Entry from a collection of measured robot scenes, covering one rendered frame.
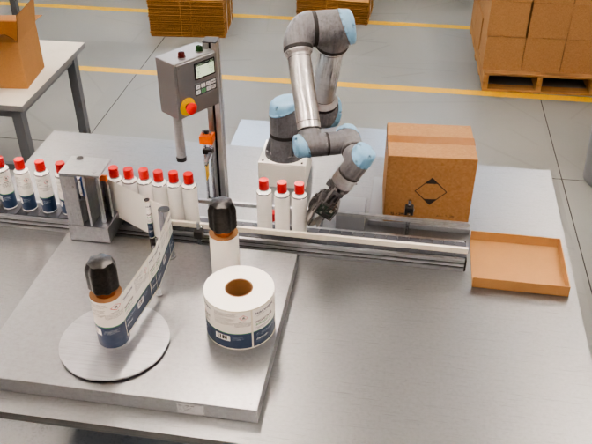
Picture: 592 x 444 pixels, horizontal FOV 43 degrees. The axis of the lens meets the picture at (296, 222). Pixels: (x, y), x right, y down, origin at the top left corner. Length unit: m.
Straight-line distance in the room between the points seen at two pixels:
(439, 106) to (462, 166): 2.87
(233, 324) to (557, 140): 3.49
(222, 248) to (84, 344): 0.48
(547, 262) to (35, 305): 1.65
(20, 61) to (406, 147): 2.09
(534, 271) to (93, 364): 1.42
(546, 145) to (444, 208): 2.50
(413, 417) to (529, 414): 0.31
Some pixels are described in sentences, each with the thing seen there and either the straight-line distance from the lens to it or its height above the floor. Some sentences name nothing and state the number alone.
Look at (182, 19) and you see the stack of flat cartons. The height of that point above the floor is 0.15.
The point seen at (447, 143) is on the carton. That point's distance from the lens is 2.66.
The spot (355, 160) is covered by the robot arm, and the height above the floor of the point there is 1.22.
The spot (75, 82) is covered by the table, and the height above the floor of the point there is 0.57.
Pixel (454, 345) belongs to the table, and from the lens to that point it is 2.28.
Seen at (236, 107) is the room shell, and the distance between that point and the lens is 5.35.
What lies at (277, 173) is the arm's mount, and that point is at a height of 0.89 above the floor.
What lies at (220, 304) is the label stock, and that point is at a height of 1.02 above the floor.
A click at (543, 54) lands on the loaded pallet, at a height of 0.28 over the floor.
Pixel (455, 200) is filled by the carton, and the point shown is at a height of 0.95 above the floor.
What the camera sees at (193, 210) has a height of 0.95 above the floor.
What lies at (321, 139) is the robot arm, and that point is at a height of 1.24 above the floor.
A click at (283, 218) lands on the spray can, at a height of 0.96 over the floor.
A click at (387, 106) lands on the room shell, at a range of 5.40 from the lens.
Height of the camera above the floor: 2.40
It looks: 35 degrees down
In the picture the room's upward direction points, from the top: straight up
